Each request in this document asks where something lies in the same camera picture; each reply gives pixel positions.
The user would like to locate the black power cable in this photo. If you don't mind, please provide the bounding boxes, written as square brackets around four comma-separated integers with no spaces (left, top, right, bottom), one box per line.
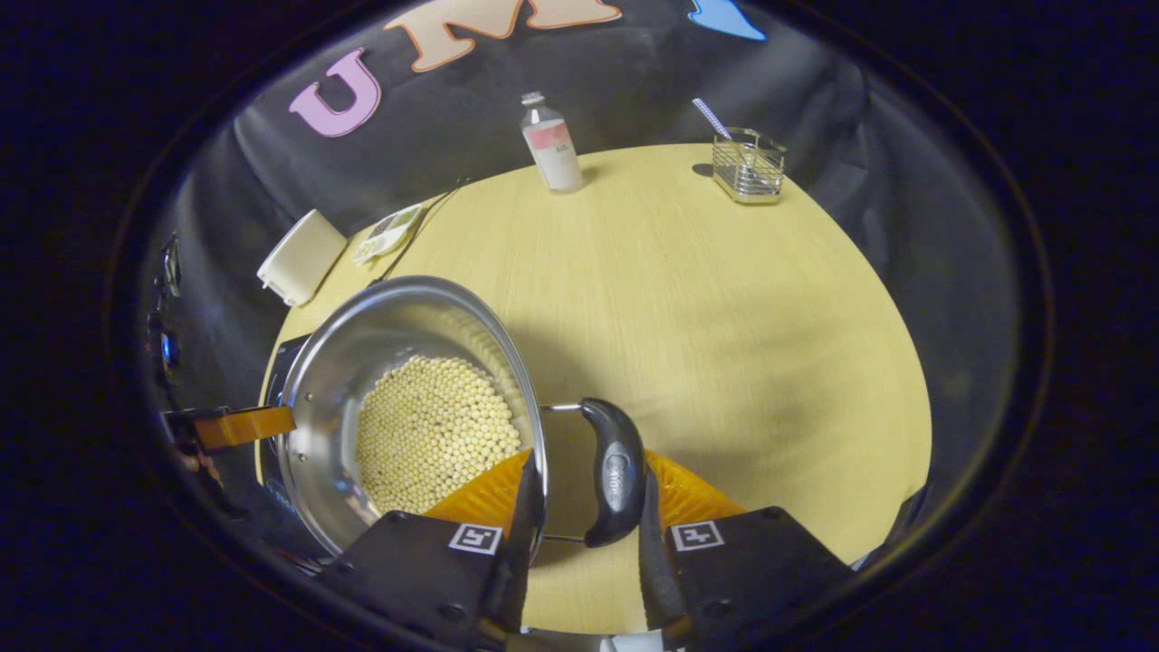
[380,181,467,282]

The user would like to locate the clear bottle with pink label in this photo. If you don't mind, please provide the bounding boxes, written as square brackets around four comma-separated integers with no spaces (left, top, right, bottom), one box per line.
[520,91,585,194]

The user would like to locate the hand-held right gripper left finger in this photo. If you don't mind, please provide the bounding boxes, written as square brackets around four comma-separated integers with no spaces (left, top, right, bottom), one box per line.
[312,450,547,652]

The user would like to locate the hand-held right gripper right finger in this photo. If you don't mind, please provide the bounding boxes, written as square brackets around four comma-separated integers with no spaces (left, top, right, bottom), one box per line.
[638,450,857,652]

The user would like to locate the black induction cooktop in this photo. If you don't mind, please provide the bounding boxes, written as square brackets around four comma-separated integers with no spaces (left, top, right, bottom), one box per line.
[261,335,313,413]

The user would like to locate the wire mesh holder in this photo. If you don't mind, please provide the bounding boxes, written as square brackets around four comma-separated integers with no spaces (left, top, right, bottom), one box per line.
[712,128,787,205]

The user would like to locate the striped straw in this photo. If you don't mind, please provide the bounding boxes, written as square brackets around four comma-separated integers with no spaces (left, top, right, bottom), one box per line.
[693,98,752,168]

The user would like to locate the pile of yellow soybeans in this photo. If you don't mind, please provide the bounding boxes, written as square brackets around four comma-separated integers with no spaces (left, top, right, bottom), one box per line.
[355,355,523,515]

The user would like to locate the white divided bean dish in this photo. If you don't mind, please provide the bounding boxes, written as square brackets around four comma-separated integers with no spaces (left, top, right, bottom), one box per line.
[351,204,425,265]

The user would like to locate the stainless steel pot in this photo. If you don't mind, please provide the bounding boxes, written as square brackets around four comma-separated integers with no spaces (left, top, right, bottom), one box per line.
[276,274,648,558]

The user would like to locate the white toaster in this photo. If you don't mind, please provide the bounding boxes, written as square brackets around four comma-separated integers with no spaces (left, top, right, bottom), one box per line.
[256,210,348,307]

